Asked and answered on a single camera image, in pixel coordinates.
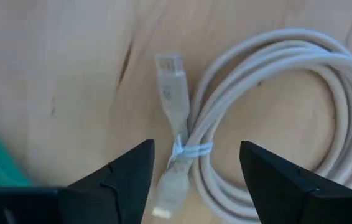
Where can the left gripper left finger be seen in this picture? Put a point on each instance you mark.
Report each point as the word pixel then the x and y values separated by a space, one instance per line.
pixel 117 193

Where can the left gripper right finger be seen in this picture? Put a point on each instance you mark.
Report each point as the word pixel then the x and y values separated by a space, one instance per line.
pixel 288 199

